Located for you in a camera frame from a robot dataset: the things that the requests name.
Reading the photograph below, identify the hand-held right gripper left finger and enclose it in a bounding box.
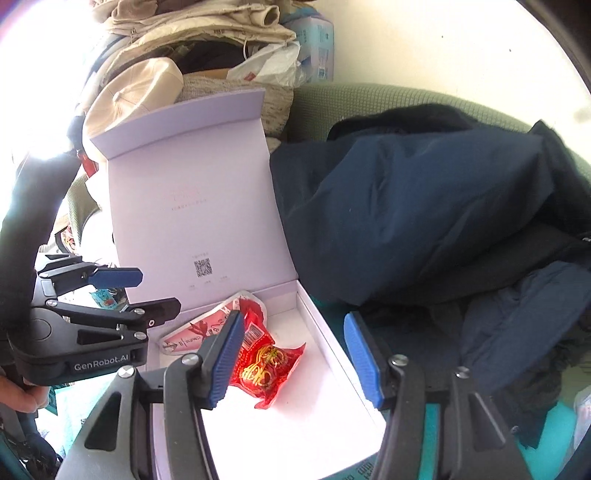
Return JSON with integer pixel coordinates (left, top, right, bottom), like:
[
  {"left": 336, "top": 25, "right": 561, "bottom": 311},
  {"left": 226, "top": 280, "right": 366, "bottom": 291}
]
[{"left": 55, "top": 310, "right": 245, "bottom": 480}]

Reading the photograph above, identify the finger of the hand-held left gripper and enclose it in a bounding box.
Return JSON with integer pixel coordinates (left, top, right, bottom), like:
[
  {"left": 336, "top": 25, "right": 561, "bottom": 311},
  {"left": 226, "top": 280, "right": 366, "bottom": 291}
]
[
  {"left": 56, "top": 297, "right": 182, "bottom": 345},
  {"left": 36, "top": 255, "right": 143, "bottom": 301}
]

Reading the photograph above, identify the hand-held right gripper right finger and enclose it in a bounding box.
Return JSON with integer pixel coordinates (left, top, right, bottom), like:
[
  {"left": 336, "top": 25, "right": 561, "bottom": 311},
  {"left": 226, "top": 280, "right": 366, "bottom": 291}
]
[{"left": 344, "top": 311, "right": 536, "bottom": 480}]

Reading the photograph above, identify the red snack packet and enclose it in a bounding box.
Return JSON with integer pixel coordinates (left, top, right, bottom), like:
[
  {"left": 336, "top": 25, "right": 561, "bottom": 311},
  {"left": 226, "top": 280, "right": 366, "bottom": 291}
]
[{"left": 229, "top": 298, "right": 308, "bottom": 411}]

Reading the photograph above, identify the pink white packet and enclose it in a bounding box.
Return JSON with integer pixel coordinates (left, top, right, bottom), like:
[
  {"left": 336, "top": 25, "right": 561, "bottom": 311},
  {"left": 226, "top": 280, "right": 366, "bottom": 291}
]
[{"left": 159, "top": 291, "right": 254, "bottom": 356}]

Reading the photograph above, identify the lavender gift box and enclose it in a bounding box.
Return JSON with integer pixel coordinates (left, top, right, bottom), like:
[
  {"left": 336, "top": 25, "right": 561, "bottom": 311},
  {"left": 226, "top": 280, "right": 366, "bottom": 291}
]
[{"left": 88, "top": 88, "right": 387, "bottom": 480}]

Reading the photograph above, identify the person's left forearm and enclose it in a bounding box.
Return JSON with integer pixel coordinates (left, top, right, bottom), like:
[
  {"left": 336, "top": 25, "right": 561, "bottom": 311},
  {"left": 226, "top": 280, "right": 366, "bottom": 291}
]
[{"left": 0, "top": 152, "right": 80, "bottom": 333}]

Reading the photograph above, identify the person's left hand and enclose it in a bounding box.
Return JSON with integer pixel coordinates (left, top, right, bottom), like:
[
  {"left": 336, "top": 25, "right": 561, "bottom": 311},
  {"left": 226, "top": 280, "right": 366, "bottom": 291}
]
[{"left": 0, "top": 364, "right": 50, "bottom": 414}]

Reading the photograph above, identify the small teal ornament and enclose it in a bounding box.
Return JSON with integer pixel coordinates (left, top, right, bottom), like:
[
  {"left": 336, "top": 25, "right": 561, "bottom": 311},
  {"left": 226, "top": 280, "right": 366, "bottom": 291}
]
[{"left": 90, "top": 287, "right": 128, "bottom": 311}]

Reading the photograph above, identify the red box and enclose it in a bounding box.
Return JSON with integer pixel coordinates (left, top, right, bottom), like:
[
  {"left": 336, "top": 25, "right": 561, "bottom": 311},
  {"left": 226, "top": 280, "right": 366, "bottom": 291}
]
[{"left": 76, "top": 148, "right": 102, "bottom": 178}]

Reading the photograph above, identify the navy blue jacket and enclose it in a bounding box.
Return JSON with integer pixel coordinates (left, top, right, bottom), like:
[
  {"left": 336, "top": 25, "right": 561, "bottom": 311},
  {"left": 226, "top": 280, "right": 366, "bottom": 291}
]
[{"left": 270, "top": 104, "right": 591, "bottom": 449}]

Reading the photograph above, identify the beige cap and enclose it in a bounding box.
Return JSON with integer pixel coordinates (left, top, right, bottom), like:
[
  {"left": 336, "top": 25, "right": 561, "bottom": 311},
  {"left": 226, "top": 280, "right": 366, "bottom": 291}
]
[{"left": 83, "top": 58, "right": 185, "bottom": 139}]

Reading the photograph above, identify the translucent plastic bag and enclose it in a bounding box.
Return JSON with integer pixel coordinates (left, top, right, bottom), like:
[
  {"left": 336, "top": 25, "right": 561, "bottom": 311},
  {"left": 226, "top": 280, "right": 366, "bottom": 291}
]
[{"left": 573, "top": 388, "right": 591, "bottom": 446}]

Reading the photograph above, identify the grey knitted cloth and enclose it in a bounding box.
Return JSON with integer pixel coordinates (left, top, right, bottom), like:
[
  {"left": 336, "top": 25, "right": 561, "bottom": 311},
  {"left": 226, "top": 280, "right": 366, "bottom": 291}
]
[{"left": 178, "top": 76, "right": 296, "bottom": 140}]

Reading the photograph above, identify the pile of beige clothes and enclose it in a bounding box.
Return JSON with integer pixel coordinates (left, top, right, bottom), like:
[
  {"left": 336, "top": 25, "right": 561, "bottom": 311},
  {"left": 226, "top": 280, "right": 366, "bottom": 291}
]
[{"left": 90, "top": 0, "right": 298, "bottom": 72}]

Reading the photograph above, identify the white plastic bag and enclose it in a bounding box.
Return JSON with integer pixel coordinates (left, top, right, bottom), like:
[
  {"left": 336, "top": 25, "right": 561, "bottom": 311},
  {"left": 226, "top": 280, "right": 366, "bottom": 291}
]
[{"left": 226, "top": 41, "right": 302, "bottom": 88}]

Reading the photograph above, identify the light blue tissue box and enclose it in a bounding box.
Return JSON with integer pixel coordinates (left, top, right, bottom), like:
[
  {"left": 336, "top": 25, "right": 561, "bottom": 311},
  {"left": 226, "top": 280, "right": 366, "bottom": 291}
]
[{"left": 281, "top": 14, "right": 336, "bottom": 85}]

